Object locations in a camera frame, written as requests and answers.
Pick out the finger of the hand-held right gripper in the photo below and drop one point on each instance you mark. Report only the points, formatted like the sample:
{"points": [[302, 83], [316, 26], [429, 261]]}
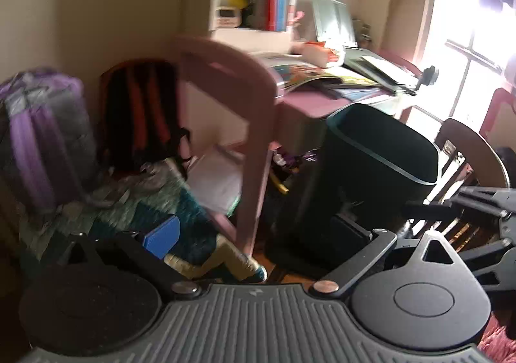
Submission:
{"points": [[492, 266], [475, 199]]}

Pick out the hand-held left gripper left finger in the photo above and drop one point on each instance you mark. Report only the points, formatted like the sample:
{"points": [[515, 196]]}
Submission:
{"points": [[163, 236]]}

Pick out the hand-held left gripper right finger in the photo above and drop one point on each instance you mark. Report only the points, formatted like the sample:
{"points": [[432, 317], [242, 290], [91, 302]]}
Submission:
{"points": [[348, 232]]}

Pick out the dark trash bin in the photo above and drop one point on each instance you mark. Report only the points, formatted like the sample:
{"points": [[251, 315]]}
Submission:
{"points": [[363, 169]]}

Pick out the teal cream zigzag blanket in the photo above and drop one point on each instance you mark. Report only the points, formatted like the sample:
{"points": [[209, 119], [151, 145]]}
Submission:
{"points": [[121, 209]]}

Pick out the brown wooden chair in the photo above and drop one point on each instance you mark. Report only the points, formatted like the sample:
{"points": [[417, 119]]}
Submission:
{"points": [[471, 145]]}

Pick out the pink rug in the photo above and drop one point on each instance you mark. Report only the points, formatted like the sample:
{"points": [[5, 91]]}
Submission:
{"points": [[500, 341]]}

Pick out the white book green edge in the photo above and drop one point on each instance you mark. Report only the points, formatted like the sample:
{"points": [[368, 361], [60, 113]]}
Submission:
{"points": [[215, 181]]}

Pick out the purple toy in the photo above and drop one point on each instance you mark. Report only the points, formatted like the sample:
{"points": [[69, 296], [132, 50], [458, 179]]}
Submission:
{"points": [[296, 157]]}

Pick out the black red backpack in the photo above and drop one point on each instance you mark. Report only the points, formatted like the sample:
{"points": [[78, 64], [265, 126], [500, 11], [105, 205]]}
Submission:
{"points": [[137, 113]]}

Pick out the black desk clamp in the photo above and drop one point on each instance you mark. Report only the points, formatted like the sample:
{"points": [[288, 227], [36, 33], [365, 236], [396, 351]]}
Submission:
{"points": [[427, 76]]}

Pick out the pink desk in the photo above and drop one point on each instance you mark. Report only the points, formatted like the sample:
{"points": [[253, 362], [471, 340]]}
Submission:
{"points": [[306, 105]]}

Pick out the pink chair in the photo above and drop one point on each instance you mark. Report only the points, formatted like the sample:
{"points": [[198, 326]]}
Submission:
{"points": [[254, 113]]}

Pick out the bright window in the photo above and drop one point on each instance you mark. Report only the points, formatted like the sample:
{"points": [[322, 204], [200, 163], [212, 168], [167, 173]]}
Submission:
{"points": [[471, 44]]}

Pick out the purple grey quilted bag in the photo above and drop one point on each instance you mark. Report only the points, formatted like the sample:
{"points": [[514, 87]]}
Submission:
{"points": [[36, 137]]}

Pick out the stack of grey papers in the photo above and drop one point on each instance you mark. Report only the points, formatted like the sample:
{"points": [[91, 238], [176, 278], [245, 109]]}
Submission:
{"points": [[379, 70]]}

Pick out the open colourful magazine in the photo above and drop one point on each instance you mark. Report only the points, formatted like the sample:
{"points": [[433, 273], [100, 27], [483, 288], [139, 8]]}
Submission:
{"points": [[310, 74]]}

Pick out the orange white packet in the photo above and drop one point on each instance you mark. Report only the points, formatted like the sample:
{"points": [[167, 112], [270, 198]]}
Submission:
{"points": [[322, 53]]}

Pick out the grey green book stand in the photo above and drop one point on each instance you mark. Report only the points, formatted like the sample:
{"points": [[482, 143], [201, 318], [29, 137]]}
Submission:
{"points": [[332, 20]]}

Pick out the small white clock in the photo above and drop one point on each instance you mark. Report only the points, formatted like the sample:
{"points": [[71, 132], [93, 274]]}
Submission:
{"points": [[227, 17]]}

